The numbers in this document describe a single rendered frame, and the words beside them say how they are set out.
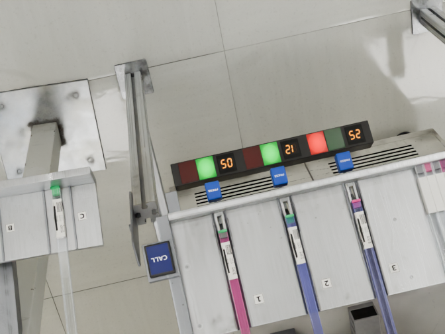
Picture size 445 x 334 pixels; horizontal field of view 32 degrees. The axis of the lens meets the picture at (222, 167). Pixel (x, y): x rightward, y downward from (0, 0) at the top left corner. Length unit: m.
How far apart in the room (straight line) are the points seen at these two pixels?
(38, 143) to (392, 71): 0.90
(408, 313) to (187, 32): 0.83
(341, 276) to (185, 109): 0.84
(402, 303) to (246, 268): 0.45
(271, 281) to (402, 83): 0.95
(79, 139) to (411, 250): 0.99
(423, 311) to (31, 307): 0.77
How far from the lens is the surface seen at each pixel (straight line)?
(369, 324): 1.54
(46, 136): 1.88
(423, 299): 1.60
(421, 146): 1.99
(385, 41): 2.00
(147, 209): 1.34
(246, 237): 1.25
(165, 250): 1.21
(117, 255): 2.16
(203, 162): 1.29
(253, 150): 1.29
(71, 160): 2.00
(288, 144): 1.30
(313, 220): 1.26
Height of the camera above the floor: 1.79
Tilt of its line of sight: 61 degrees down
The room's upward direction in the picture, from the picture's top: 164 degrees clockwise
